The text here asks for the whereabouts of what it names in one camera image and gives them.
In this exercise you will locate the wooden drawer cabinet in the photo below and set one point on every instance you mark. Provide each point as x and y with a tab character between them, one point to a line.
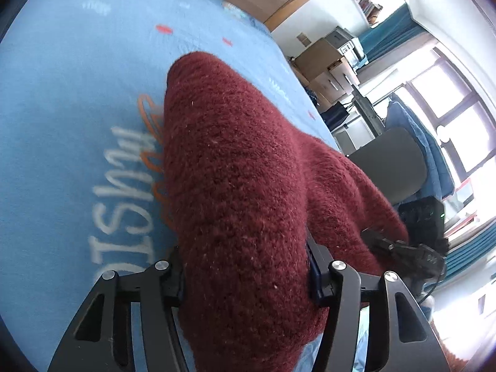
328	73

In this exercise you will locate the teal window curtain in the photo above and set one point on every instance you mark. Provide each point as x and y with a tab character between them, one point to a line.
396	29

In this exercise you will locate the dark red knitted sweater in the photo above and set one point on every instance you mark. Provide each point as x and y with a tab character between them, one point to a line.
246	189

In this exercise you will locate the dark grey office chair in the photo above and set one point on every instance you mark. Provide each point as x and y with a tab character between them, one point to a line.
394	163

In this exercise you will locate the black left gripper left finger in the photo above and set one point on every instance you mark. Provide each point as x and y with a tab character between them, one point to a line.
101	336

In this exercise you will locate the blue cloth on chair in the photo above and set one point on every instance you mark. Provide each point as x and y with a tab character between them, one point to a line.
439	182

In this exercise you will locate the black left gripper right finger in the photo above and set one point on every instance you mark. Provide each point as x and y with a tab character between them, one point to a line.
399	335

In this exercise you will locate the light blue printed bed sheet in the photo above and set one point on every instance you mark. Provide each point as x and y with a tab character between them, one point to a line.
82	89

